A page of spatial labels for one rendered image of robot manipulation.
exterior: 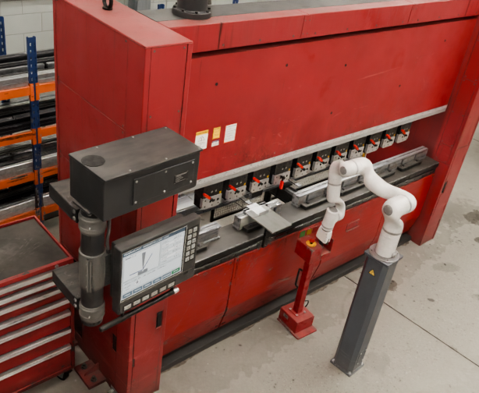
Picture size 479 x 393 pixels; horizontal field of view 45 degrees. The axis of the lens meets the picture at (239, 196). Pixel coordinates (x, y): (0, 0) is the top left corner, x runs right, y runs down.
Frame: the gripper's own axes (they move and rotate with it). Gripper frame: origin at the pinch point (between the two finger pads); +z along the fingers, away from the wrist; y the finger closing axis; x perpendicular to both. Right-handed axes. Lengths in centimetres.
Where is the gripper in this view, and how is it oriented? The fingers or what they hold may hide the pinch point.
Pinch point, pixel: (321, 244)
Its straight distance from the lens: 416.3
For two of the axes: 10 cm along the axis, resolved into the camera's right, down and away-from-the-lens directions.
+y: 5.7, 5.7, -5.9
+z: -1.9, 8.0, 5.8
